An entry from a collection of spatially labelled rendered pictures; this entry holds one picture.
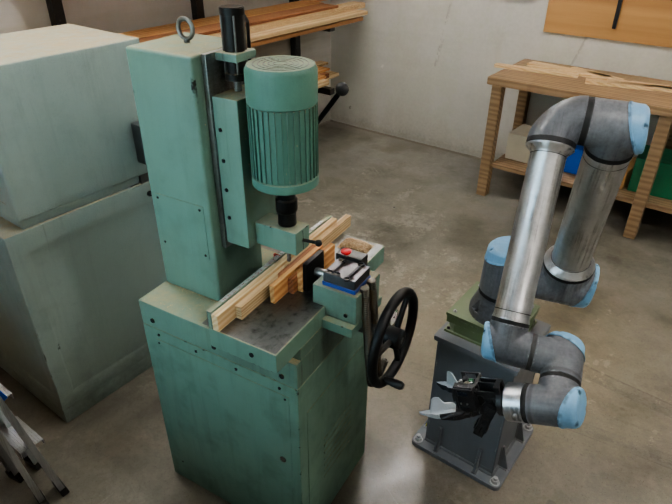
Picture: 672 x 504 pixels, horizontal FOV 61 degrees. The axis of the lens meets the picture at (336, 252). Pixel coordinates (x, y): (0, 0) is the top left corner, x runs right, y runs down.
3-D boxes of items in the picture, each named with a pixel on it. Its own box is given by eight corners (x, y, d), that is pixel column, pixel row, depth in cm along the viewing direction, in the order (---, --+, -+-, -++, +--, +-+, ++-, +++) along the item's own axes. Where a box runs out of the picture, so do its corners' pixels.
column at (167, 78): (219, 304, 172) (188, 57, 135) (164, 283, 182) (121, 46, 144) (263, 269, 189) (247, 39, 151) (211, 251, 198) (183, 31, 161)
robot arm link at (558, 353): (540, 322, 137) (532, 367, 130) (591, 334, 134) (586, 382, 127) (533, 341, 144) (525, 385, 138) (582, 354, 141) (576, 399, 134)
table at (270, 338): (309, 389, 137) (308, 370, 134) (210, 346, 150) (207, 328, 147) (411, 269, 182) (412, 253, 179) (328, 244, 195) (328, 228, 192)
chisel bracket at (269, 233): (296, 261, 159) (295, 234, 154) (255, 247, 165) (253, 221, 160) (310, 249, 164) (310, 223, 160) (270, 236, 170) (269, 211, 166)
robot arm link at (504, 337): (539, 82, 137) (475, 359, 136) (594, 89, 133) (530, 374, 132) (536, 98, 148) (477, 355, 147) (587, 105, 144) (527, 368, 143)
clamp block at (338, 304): (354, 327, 153) (355, 299, 148) (311, 311, 158) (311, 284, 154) (379, 298, 164) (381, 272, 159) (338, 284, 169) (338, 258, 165)
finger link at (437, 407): (414, 396, 142) (451, 388, 140) (420, 415, 144) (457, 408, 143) (415, 404, 139) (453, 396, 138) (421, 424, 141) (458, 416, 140)
